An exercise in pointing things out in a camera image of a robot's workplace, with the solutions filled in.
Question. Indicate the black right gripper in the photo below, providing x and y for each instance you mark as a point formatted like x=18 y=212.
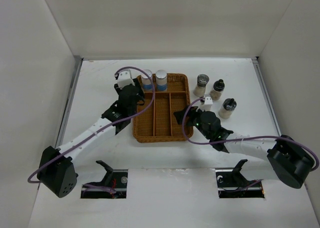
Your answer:
x=191 y=112

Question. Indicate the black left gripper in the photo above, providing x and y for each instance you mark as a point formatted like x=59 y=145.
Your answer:
x=140 y=96

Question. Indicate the silver cap blue label shaker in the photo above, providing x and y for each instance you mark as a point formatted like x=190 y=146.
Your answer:
x=146 y=78

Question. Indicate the clear lid salt grinder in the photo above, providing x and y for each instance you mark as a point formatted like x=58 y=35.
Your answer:
x=202 y=81

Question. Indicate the black knob white spice grinder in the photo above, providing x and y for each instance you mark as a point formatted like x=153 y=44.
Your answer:
x=228 y=107

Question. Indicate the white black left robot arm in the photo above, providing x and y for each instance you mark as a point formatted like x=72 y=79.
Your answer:
x=141 y=103

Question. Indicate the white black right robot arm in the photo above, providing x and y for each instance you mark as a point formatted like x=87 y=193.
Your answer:
x=278 y=158

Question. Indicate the brown wicker divided basket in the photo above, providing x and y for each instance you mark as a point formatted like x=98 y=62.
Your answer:
x=158 y=123

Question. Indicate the black knob brown spice grinder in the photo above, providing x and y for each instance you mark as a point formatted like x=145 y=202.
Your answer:
x=217 y=90

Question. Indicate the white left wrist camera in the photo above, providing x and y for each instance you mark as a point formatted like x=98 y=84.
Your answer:
x=124 y=78

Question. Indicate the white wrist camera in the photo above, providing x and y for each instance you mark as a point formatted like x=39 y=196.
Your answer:
x=124 y=78
x=206 y=103

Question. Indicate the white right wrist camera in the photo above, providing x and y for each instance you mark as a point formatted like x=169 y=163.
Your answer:
x=206 y=103

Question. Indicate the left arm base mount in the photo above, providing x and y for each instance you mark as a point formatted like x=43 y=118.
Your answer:
x=112 y=186

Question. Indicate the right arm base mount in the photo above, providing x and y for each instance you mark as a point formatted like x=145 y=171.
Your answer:
x=231 y=184

